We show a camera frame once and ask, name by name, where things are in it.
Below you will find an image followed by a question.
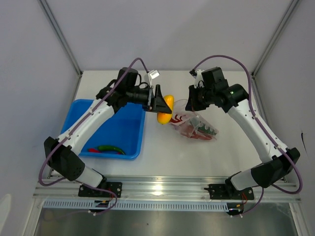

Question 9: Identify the orange yellow toy mango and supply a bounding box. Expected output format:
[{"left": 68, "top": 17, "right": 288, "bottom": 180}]
[{"left": 157, "top": 95, "right": 174, "bottom": 124}]

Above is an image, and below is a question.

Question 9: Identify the red toy chili pepper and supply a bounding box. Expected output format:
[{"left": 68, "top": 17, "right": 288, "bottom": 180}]
[{"left": 88, "top": 148, "right": 123, "bottom": 155}]

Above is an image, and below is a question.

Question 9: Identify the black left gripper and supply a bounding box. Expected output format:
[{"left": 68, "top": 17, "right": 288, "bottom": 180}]
[{"left": 126, "top": 85, "right": 172, "bottom": 114}]

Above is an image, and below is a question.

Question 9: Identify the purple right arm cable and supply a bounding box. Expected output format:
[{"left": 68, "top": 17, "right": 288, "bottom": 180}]
[{"left": 193, "top": 55, "right": 303, "bottom": 218}]

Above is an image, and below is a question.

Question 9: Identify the blue plastic bin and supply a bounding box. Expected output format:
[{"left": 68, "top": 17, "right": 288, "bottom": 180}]
[{"left": 60, "top": 98, "right": 146, "bottom": 161}]

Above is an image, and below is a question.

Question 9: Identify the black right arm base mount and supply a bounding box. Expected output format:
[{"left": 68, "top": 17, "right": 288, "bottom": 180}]
[{"left": 204, "top": 184, "right": 254, "bottom": 200}]

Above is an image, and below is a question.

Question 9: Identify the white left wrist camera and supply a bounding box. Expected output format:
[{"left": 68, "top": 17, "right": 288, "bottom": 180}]
[{"left": 144, "top": 70, "right": 160, "bottom": 87}]

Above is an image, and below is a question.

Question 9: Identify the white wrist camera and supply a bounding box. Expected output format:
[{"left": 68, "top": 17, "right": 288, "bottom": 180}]
[
  {"left": 189, "top": 69, "right": 204, "bottom": 89},
  {"left": 144, "top": 70, "right": 160, "bottom": 87}
]

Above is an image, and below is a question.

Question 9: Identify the slotted white cable duct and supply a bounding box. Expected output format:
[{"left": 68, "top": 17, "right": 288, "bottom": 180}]
[{"left": 43, "top": 199, "right": 229, "bottom": 212}]

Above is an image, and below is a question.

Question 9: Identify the clear pink zip top bag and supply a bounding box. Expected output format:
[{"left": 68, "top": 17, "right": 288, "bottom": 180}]
[{"left": 169, "top": 99, "right": 220, "bottom": 144}]

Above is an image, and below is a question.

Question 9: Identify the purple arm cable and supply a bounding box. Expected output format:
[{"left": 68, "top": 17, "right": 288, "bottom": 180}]
[
  {"left": 38, "top": 58, "right": 150, "bottom": 217},
  {"left": 193, "top": 55, "right": 303, "bottom": 218}
]

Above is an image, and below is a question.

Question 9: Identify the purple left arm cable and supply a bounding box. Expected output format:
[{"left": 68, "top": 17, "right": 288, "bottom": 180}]
[{"left": 38, "top": 58, "right": 150, "bottom": 217}]

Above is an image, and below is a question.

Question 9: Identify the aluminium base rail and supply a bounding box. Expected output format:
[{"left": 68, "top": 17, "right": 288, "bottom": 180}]
[{"left": 33, "top": 176, "right": 302, "bottom": 204}]

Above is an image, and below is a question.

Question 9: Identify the aluminium frame post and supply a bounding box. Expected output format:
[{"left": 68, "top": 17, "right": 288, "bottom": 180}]
[
  {"left": 38, "top": 0, "right": 83, "bottom": 77},
  {"left": 252, "top": 0, "right": 302, "bottom": 78}
]

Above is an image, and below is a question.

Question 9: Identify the left aluminium frame post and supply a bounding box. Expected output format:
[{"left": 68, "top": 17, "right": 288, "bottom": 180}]
[{"left": 38, "top": 0, "right": 83, "bottom": 77}]

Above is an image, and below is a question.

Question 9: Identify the right aluminium frame post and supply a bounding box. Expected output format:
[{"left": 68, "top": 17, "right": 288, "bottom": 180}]
[{"left": 252, "top": 0, "right": 302, "bottom": 78}]

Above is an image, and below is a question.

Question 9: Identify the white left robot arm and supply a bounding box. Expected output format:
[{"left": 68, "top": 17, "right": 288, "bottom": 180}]
[{"left": 44, "top": 67, "right": 173, "bottom": 197}]

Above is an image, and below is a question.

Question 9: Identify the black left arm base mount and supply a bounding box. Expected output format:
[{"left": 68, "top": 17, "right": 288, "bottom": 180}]
[{"left": 78, "top": 181, "right": 123, "bottom": 199}]

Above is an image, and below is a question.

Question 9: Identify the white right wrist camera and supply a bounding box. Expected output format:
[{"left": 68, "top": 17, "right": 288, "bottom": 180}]
[{"left": 189, "top": 69, "right": 204, "bottom": 89}]

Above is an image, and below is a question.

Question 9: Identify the green toy chili pepper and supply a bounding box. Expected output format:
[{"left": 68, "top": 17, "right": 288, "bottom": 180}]
[{"left": 97, "top": 145, "right": 126, "bottom": 155}]

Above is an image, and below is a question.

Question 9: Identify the dark green toy cucumber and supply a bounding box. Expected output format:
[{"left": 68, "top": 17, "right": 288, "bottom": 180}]
[{"left": 189, "top": 118, "right": 218, "bottom": 136}]

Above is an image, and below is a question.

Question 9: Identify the red toy lobster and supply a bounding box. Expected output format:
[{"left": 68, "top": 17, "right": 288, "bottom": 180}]
[{"left": 172, "top": 112, "right": 214, "bottom": 142}]

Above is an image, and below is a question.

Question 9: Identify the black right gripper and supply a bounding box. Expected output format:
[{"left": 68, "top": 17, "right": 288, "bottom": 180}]
[{"left": 185, "top": 84, "right": 215, "bottom": 112}]

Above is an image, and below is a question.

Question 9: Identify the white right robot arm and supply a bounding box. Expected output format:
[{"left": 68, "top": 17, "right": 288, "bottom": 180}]
[{"left": 185, "top": 67, "right": 300, "bottom": 199}]

